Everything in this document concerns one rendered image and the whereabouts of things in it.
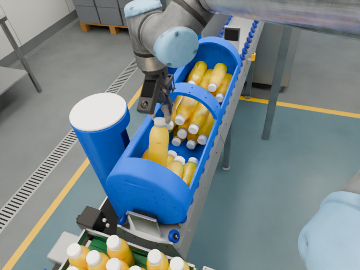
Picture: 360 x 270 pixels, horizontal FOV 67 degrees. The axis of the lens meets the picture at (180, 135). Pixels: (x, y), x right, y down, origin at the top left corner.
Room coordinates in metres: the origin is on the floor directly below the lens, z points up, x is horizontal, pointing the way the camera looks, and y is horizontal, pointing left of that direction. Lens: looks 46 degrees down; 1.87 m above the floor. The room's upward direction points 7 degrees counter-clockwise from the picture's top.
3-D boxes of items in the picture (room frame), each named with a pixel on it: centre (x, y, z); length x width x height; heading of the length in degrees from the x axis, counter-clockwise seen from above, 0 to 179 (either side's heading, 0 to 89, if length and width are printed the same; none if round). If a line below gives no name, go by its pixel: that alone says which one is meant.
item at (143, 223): (0.45, 0.15, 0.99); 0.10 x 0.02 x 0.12; 65
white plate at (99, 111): (1.05, 0.38, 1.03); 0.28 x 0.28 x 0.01
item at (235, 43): (1.66, -0.41, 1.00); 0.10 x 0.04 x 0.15; 65
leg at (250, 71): (2.27, -0.77, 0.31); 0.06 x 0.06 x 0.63; 65
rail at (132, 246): (0.38, 0.19, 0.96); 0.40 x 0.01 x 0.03; 65
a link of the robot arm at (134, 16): (0.68, 0.05, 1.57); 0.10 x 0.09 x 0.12; 26
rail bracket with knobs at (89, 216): (0.50, 0.35, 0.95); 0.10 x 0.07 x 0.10; 65
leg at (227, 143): (1.38, -0.35, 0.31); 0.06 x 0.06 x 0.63; 65
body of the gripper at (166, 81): (0.69, 0.05, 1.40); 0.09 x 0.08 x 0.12; 155
